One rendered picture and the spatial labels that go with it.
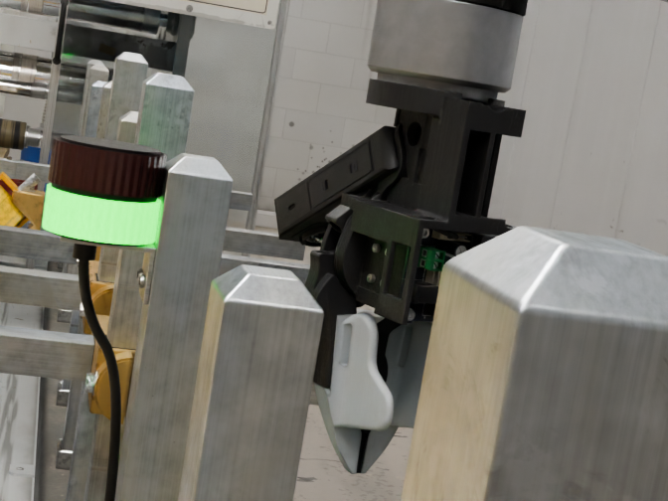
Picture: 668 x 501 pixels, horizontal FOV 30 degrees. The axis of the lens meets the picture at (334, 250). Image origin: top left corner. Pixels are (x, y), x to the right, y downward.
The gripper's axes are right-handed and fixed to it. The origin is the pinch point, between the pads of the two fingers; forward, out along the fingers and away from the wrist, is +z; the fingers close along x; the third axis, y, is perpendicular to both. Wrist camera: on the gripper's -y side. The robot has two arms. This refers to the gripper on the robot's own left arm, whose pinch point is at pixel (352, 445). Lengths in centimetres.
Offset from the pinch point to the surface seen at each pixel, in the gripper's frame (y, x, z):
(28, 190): -107, 18, 2
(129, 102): -75, 17, -13
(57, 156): -7.4, -16.3, -13.4
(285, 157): -749, 439, 44
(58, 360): -33.7, -4.2, 4.7
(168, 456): -4.3, -8.9, 1.9
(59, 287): -57, 4, 4
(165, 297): -4.8, -10.3, -6.8
